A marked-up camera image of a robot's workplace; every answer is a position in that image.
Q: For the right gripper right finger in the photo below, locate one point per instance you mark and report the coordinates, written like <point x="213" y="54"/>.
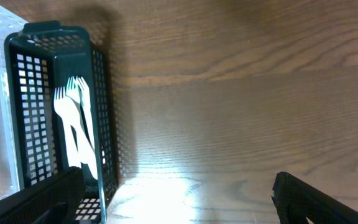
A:
<point x="298" y="202"/>

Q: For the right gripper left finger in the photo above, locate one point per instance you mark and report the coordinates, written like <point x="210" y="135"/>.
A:
<point x="53" y="200"/>

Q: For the white plastic fork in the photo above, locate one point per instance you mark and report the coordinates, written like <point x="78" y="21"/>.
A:
<point x="60" y="104"/>
<point x="85" y="102"/>

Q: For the pale blue plastic fork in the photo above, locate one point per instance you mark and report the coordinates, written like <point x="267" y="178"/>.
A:
<point x="85" y="151"/>

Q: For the black plastic mesh basket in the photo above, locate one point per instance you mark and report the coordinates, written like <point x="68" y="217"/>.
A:
<point x="39" y="58"/>

